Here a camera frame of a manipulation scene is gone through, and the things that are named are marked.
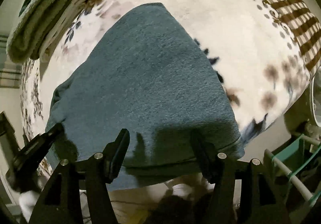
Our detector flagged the white floral blanket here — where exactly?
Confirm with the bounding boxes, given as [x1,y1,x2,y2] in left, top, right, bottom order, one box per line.
[19,0,315,173]

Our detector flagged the white round appliance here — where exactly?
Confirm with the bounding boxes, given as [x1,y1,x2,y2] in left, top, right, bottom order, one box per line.
[309,67,321,128]

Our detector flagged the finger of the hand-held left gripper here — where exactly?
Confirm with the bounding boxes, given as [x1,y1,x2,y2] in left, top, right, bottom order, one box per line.
[13,122,66,173]

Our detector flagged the brown checkered blanket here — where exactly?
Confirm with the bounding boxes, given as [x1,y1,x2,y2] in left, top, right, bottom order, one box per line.
[234,0,321,72]

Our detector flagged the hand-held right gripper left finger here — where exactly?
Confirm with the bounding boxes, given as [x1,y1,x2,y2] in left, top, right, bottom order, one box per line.
[27,128,131,224]

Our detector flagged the white cloth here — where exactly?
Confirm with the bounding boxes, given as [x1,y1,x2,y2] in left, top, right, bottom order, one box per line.
[164,175,213,198]

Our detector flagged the dark cloth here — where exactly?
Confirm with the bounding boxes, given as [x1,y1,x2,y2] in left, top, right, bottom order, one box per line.
[144,192,215,224]

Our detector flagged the green fuzzy folded blanket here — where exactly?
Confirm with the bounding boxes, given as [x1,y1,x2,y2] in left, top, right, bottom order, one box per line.
[6,0,87,63]

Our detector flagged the green plastic rack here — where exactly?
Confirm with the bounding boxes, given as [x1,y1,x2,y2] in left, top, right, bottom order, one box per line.
[263,136,321,206]

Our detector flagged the blue denim pants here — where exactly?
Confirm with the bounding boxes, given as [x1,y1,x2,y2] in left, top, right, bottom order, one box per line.
[45,2,246,192]

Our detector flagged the white rod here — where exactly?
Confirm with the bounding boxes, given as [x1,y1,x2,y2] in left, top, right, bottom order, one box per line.
[265,150,315,201]

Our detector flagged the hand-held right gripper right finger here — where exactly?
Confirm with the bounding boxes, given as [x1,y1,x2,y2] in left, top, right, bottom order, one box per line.
[191,131,293,224]

